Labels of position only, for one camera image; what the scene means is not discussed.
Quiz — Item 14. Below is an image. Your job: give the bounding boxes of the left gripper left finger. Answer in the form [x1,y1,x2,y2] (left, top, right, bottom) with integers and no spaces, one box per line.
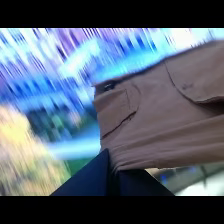
[50,148,113,197]

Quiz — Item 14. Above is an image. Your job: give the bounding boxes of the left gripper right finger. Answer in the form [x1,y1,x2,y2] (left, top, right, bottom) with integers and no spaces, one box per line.
[112,168,175,197]

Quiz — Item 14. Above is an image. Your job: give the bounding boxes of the brown pants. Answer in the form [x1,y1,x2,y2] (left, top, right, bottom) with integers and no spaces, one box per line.
[92,39,224,173]

